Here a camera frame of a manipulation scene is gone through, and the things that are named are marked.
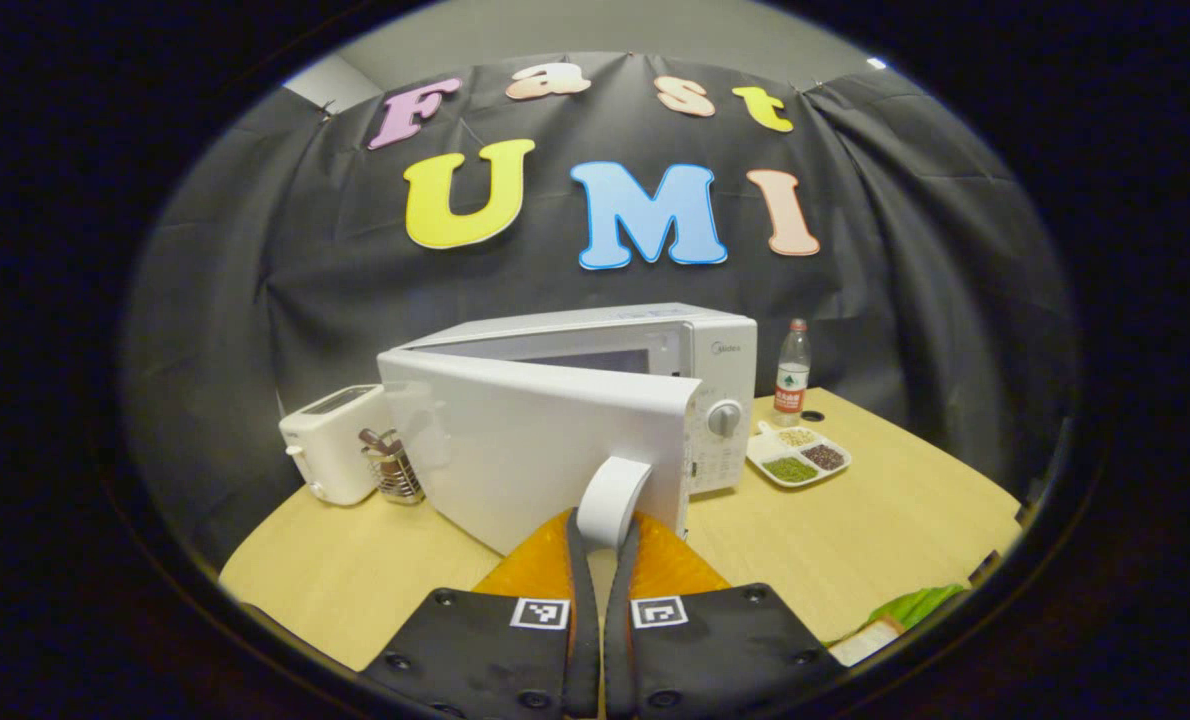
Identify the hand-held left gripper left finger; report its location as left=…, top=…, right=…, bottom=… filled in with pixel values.
left=360, top=508, right=602, bottom=720

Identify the metal mesh utensil holder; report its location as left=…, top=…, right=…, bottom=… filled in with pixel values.
left=358, top=428, right=426, bottom=506

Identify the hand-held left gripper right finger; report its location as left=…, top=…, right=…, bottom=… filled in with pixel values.
left=605, top=512, right=846, bottom=720

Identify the white divided bean dish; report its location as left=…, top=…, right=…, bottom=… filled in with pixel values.
left=745, top=420, right=852, bottom=489

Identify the white microwave oven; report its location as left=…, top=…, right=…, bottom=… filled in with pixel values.
left=377, top=303, right=758, bottom=556

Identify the toast and lettuce sandwich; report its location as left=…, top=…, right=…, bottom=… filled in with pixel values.
left=827, top=583, right=968, bottom=668

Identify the clear red label water bottle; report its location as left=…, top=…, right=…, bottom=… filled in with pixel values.
left=773, top=319, right=812, bottom=427

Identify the black backdrop cloth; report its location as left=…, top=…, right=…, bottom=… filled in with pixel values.
left=120, top=50, right=1081, bottom=561

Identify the white toaster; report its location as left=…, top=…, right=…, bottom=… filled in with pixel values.
left=278, top=384, right=396, bottom=506

